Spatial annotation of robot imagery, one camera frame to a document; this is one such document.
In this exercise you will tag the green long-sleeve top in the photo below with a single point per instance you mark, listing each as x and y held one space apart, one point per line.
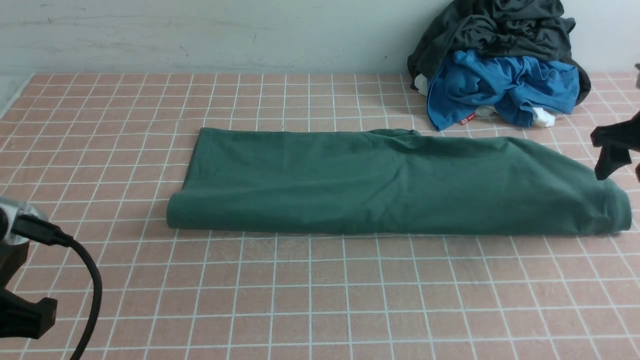
391 181

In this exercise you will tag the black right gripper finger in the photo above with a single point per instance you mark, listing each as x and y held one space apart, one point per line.
616 142

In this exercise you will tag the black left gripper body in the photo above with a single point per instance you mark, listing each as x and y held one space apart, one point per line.
20 318

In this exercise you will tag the dark grey garment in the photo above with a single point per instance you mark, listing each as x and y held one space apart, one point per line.
498 28

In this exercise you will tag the blue garment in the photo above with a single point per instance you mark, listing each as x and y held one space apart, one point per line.
513 85

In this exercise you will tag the pink checkered tablecloth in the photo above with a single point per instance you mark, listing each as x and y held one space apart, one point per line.
102 154

